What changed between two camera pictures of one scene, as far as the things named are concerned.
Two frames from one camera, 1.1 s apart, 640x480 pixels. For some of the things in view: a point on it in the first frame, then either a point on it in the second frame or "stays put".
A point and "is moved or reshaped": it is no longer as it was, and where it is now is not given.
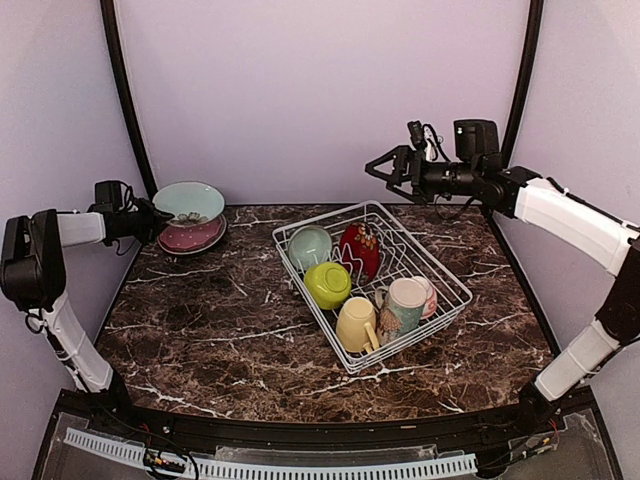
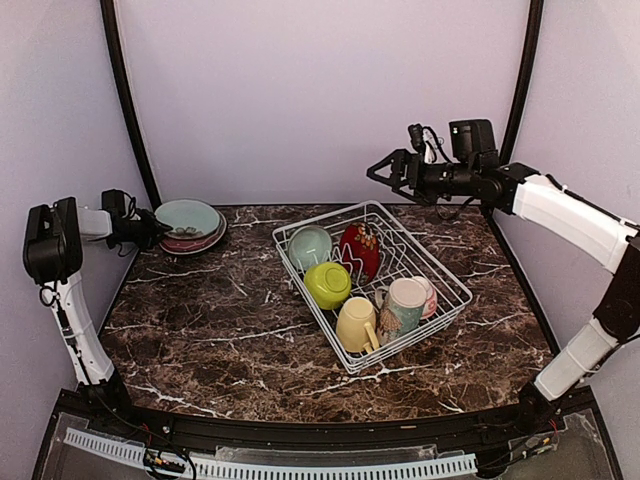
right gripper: (404, 157) stays put
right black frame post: (534, 37) stays put
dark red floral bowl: (360, 250) stays put
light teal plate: (190, 202) is moved or reshaped
